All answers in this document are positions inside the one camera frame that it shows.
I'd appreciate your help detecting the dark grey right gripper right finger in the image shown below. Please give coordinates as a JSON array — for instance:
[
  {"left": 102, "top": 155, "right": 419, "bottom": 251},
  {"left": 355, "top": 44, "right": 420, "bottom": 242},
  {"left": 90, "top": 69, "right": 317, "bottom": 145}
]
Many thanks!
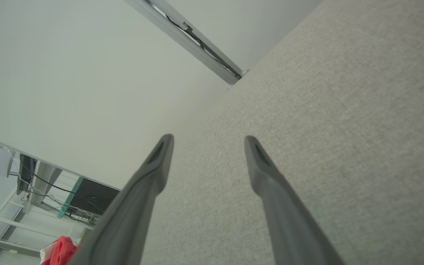
[{"left": 244, "top": 135, "right": 345, "bottom": 265}]

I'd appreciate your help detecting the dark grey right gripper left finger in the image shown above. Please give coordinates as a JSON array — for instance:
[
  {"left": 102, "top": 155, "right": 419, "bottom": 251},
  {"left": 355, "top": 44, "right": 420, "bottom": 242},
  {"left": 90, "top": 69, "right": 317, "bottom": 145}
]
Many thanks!
[{"left": 68, "top": 134, "right": 175, "bottom": 265}]

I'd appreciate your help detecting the red jersey with white sleeves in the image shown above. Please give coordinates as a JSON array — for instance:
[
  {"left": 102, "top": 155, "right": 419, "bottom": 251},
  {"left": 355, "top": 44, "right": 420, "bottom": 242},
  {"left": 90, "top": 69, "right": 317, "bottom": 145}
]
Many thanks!
[{"left": 40, "top": 236, "right": 78, "bottom": 265}]

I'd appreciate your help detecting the black box with teal edge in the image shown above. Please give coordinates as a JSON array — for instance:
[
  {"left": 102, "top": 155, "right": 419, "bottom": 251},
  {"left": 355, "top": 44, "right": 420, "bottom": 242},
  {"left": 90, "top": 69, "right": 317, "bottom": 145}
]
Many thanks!
[{"left": 57, "top": 177, "right": 120, "bottom": 218}]

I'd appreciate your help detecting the white metal rack frame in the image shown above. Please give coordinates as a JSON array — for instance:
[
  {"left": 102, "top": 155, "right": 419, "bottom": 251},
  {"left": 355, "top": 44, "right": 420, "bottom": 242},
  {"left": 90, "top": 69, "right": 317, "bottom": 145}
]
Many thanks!
[{"left": 0, "top": 190, "right": 87, "bottom": 265}]

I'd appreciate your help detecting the grey metal wall post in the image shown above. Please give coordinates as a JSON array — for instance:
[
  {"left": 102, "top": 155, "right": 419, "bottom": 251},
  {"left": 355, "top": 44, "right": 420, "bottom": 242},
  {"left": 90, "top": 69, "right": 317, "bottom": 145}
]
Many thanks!
[{"left": 124, "top": 0, "right": 250, "bottom": 90}]

